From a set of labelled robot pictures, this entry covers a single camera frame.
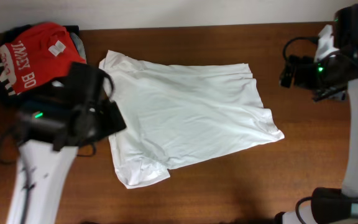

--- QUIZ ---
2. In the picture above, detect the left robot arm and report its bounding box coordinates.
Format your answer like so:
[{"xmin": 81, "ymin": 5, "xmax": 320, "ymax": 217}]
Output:
[{"xmin": 6, "ymin": 63, "xmax": 126, "ymax": 223}]

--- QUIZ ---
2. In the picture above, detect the white t-shirt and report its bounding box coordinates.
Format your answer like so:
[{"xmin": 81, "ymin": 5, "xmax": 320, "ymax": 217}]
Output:
[{"xmin": 99, "ymin": 50, "xmax": 285, "ymax": 189}]

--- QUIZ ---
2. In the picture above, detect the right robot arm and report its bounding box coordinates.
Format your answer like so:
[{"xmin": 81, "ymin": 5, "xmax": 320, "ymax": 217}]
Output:
[{"xmin": 274, "ymin": 4, "xmax": 358, "ymax": 224}]

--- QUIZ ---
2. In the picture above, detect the black folded t-shirt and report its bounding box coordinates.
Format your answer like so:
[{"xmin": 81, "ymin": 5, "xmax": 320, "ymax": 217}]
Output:
[{"xmin": 0, "ymin": 24, "xmax": 80, "ymax": 107}]

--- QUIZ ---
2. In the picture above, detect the grey folded garment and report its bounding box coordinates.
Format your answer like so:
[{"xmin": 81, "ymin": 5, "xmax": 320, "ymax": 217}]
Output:
[{"xmin": 70, "ymin": 32, "xmax": 86, "ymax": 60}]

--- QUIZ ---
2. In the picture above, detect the red folded t-shirt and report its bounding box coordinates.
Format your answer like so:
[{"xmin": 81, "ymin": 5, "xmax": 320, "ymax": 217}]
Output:
[{"xmin": 0, "ymin": 22, "xmax": 86, "ymax": 96}]

